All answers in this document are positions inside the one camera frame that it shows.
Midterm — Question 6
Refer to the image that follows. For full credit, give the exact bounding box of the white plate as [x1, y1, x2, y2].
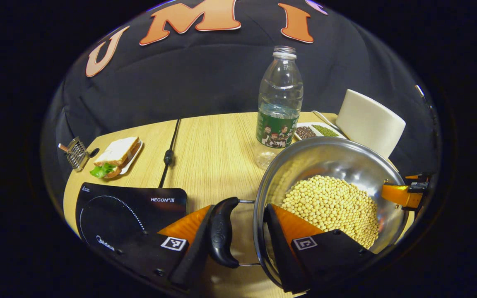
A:
[118, 140, 144, 175]

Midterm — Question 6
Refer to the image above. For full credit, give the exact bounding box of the pile of yellow soybeans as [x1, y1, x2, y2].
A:
[281, 175, 380, 249]

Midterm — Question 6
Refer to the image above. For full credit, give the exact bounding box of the stainless steel pot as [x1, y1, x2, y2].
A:
[208, 137, 410, 292]

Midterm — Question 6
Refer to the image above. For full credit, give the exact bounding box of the black backdrop cloth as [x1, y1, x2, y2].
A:
[42, 0, 442, 199]

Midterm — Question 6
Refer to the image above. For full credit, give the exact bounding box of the sandwich with lettuce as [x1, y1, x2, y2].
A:
[89, 137, 140, 179]

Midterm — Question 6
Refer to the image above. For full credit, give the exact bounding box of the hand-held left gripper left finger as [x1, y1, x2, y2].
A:
[110, 205, 216, 292]

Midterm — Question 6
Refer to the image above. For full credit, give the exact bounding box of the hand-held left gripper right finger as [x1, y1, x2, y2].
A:
[263, 204, 376, 294]

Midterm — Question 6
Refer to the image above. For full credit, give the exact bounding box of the white toaster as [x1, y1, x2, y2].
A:
[336, 89, 406, 160]

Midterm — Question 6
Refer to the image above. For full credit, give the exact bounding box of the black induction cooktop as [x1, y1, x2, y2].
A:
[75, 182, 188, 265]

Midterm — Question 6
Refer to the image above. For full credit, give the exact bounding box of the black power cable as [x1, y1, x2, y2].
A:
[158, 119, 181, 189]

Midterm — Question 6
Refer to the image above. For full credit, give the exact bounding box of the clear plastic water bottle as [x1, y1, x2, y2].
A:
[255, 46, 304, 170]

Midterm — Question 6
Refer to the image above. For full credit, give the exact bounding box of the white divided bean dish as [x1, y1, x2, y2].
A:
[294, 121, 347, 141]

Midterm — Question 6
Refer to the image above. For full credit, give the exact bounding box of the metal wire holder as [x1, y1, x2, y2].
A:
[65, 137, 92, 172]

